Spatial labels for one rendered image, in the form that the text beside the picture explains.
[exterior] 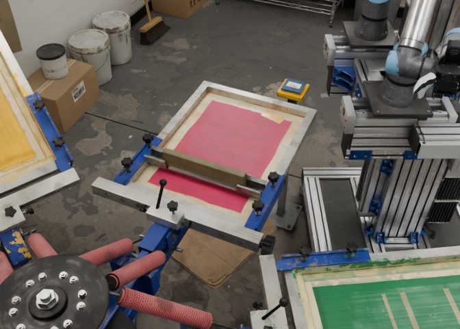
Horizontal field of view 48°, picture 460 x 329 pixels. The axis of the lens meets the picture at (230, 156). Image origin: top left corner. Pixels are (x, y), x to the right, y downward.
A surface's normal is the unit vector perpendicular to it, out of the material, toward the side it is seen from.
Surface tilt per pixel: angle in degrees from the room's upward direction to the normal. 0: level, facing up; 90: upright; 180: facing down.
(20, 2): 90
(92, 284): 0
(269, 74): 0
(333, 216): 0
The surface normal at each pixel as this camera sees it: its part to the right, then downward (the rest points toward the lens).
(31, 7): 0.91, 0.28
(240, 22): 0.00, -0.73
